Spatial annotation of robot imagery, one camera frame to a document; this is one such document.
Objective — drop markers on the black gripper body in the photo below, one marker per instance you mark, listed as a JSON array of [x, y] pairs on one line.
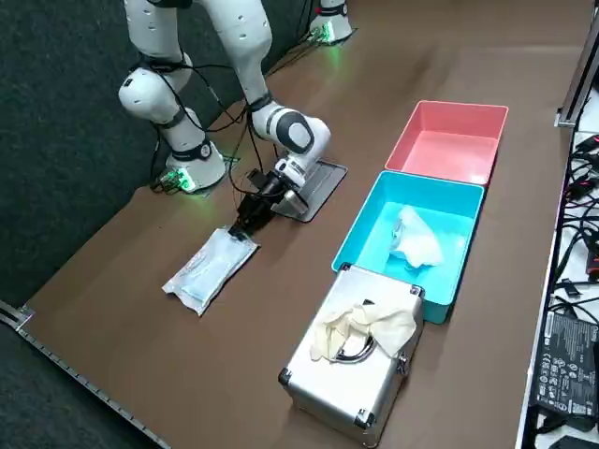
[[257, 210]]

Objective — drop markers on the new face mask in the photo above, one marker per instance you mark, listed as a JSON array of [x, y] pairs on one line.
[[210, 271]]

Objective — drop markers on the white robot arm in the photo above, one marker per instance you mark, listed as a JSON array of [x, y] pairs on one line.
[[334, 18], [243, 51]]

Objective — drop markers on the blue plastic box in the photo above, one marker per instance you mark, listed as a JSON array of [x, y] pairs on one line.
[[369, 243]]

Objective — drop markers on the pink plastic box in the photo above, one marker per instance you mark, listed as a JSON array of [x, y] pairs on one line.
[[449, 149]]

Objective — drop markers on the flat silver metal tray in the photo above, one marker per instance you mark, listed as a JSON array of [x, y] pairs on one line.
[[323, 187]]

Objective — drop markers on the cream latex gloves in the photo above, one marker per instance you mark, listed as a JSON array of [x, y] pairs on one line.
[[355, 327]]

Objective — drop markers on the silver aluminium case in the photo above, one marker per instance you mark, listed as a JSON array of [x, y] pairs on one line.
[[346, 388]]

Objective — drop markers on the black labelled power adapter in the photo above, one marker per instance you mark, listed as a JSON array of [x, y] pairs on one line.
[[566, 365]]

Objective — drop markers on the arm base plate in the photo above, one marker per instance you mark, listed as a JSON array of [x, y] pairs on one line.
[[178, 182], [323, 35]]

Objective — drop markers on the aluminium table edge rail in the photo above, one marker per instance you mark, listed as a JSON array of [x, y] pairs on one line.
[[70, 369]]

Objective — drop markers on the aluminium profile post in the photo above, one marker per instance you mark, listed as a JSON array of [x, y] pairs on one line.
[[578, 70]]

